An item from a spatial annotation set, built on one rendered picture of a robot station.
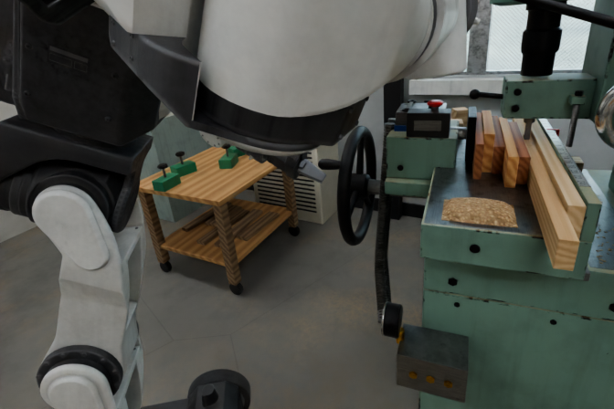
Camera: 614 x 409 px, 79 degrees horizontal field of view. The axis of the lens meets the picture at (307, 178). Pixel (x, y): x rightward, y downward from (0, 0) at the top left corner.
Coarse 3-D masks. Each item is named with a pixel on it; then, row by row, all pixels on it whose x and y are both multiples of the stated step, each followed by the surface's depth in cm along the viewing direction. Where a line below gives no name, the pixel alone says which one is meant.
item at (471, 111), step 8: (472, 112) 73; (472, 120) 71; (456, 128) 76; (464, 128) 76; (472, 128) 71; (464, 136) 76; (472, 136) 72; (472, 144) 72; (472, 152) 73; (472, 160) 74
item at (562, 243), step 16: (528, 176) 62; (544, 176) 57; (544, 192) 52; (544, 208) 50; (560, 208) 48; (544, 224) 49; (560, 224) 45; (560, 240) 42; (576, 240) 41; (560, 256) 42; (576, 256) 42
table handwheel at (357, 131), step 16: (352, 144) 80; (368, 144) 96; (352, 160) 79; (368, 160) 100; (352, 176) 89; (368, 176) 89; (352, 192) 89; (368, 192) 89; (352, 208) 84; (368, 208) 100; (368, 224) 98; (352, 240) 84
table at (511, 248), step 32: (416, 192) 76; (448, 192) 64; (480, 192) 63; (512, 192) 62; (448, 224) 54; (480, 224) 53; (448, 256) 55; (480, 256) 54; (512, 256) 52; (544, 256) 50
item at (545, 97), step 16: (512, 80) 67; (528, 80) 66; (544, 80) 66; (560, 80) 65; (576, 80) 64; (592, 80) 63; (512, 96) 68; (528, 96) 67; (544, 96) 66; (560, 96) 65; (592, 96) 64; (512, 112) 69; (528, 112) 68; (544, 112) 67; (560, 112) 66
